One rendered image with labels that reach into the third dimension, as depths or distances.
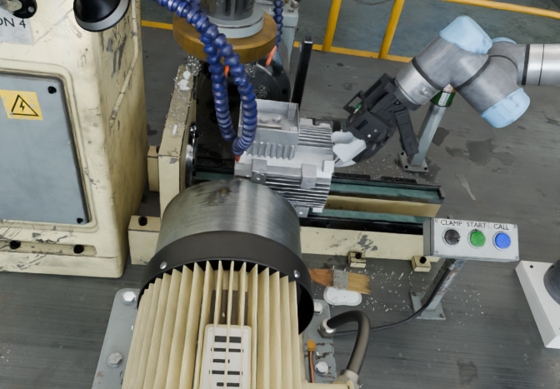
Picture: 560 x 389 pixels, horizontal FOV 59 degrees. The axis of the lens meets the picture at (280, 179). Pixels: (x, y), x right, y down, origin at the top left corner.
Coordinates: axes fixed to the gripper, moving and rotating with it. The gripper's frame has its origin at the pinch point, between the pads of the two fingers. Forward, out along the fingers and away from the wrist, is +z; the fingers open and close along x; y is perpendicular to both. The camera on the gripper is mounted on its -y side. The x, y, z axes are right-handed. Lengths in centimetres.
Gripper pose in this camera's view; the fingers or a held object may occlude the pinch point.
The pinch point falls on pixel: (341, 162)
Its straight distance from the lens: 101.7
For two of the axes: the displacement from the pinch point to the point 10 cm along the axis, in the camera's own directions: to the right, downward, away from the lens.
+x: 0.2, 6.9, -7.2
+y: -7.9, -4.3, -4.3
